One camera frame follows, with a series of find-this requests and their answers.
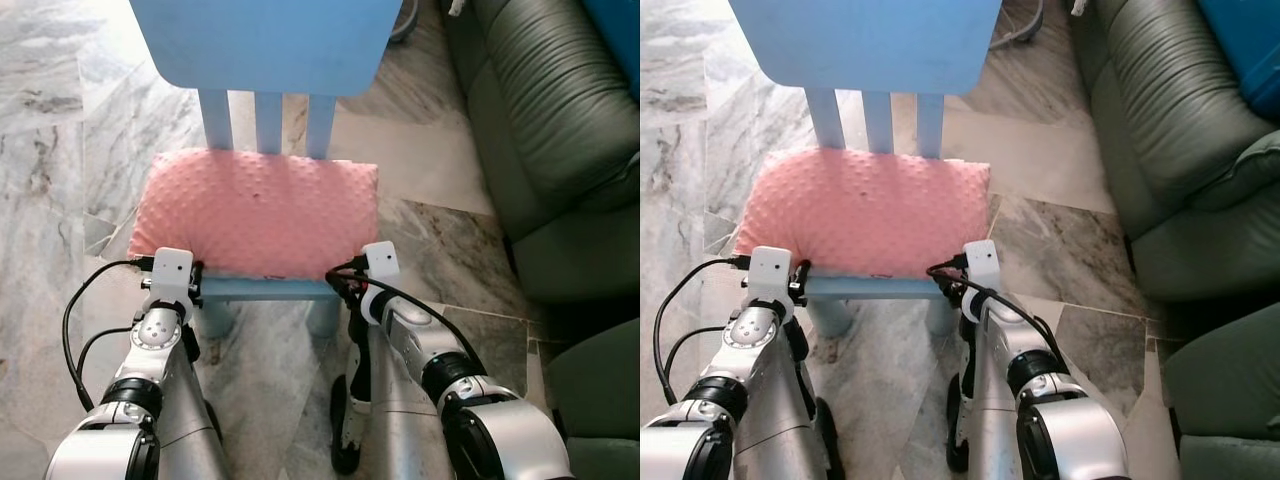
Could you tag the silver left robot leg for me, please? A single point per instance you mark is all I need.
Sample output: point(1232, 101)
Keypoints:
point(195, 430)
point(790, 430)

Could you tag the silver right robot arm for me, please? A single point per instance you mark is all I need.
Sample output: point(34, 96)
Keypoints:
point(1000, 340)
point(420, 340)

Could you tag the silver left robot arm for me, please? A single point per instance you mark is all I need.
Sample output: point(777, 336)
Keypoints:
point(752, 330)
point(155, 335)

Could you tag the light blue wooden chair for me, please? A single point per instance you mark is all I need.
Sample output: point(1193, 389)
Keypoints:
point(260, 40)
point(860, 40)

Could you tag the pink dotted pillow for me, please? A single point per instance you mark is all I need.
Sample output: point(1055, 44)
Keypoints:
point(860, 210)
point(250, 210)

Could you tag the silver robot leg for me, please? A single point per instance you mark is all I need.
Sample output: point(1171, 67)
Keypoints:
point(790, 430)
point(195, 430)
point(400, 420)
point(985, 420)

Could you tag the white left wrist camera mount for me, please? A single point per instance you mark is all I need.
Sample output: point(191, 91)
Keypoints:
point(170, 268)
point(768, 270)

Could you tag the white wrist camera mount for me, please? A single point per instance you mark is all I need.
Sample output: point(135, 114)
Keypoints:
point(982, 260)
point(170, 268)
point(383, 262)
point(768, 270)

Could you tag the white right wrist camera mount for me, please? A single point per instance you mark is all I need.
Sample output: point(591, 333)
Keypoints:
point(982, 260)
point(383, 262)

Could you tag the grey-green leather sofa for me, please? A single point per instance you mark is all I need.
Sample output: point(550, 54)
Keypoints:
point(560, 100)
point(1160, 100)

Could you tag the silver right robot leg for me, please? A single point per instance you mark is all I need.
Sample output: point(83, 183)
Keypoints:
point(400, 420)
point(985, 420)

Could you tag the blue plastic box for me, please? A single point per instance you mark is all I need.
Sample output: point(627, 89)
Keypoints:
point(620, 30)
point(1245, 50)

